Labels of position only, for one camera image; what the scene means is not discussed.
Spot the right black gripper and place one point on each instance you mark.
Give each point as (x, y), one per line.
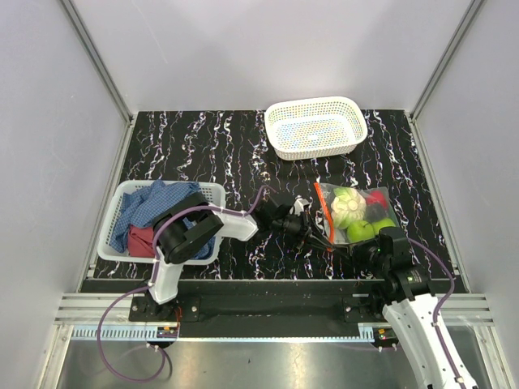
(354, 252)

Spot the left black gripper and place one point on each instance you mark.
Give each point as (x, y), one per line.
(318, 241)

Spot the clear zip top bag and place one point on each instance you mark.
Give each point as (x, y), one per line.
(325, 196)

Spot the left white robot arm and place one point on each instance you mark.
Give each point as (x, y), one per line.
(194, 224)

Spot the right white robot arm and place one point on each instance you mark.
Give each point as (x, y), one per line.
(405, 297)

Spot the fake green apple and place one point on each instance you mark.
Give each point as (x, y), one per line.
(381, 224)
(359, 231)

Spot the fake green white cabbage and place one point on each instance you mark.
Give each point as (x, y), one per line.
(348, 206)

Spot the fake dark purple fruit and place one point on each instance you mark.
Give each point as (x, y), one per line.
(375, 212)

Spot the white laundry basket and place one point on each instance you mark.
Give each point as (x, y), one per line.
(218, 194)

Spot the white perforated plastic basket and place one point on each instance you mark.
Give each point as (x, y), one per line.
(314, 127)

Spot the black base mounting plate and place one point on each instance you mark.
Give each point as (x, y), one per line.
(264, 309)

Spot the dark red cloth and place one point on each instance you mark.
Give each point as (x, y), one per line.
(139, 242)

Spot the blue checkered cloth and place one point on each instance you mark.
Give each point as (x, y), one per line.
(139, 203)

